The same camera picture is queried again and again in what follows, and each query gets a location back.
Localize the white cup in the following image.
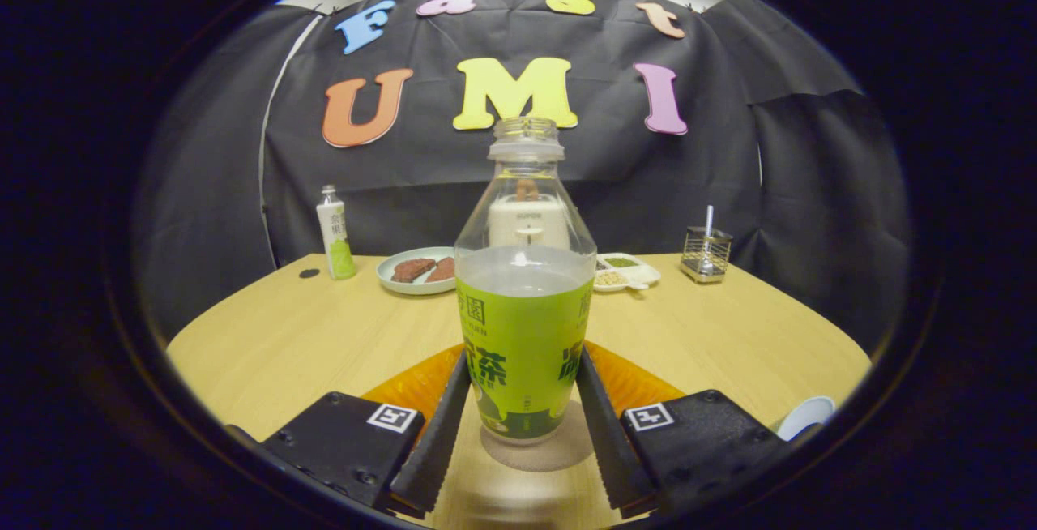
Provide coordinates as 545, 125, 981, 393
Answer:
776, 396, 835, 442

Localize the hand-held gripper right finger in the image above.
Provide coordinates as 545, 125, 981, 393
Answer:
577, 341, 791, 515

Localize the white toaster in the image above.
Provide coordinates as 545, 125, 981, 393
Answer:
488, 194, 568, 251

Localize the small white green bottle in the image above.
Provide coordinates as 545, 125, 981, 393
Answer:
316, 185, 358, 281

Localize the round brown coaster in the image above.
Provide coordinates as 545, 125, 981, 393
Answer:
480, 400, 595, 472

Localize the white divided snack dish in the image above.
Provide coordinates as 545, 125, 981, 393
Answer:
591, 253, 661, 293

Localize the wooden table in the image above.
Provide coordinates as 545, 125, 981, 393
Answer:
166, 250, 872, 529

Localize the clear green label juice bottle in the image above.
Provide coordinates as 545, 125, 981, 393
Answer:
454, 117, 598, 443

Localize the wire mesh utensil holder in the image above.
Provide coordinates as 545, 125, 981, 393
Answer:
681, 226, 733, 284

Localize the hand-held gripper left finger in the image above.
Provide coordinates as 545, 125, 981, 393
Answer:
259, 344, 472, 516

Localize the pale green plate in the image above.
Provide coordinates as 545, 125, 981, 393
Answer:
376, 246, 459, 296

